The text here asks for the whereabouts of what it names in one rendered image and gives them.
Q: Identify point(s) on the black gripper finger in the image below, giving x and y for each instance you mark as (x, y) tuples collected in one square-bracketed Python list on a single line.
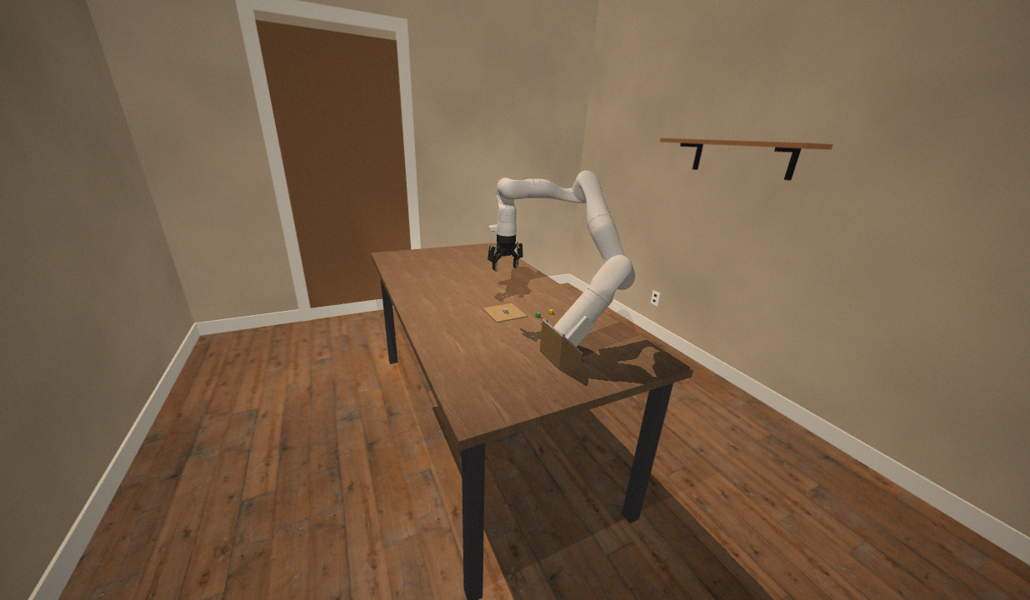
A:
[(494, 258), (519, 254)]

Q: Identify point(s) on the tan square mat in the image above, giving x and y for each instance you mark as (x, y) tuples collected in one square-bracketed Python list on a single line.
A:
[(497, 314)]

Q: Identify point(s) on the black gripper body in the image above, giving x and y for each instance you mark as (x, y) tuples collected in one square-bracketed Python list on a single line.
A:
[(506, 242)]

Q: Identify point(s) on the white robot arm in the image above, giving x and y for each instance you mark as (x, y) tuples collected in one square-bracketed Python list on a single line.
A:
[(579, 319)]

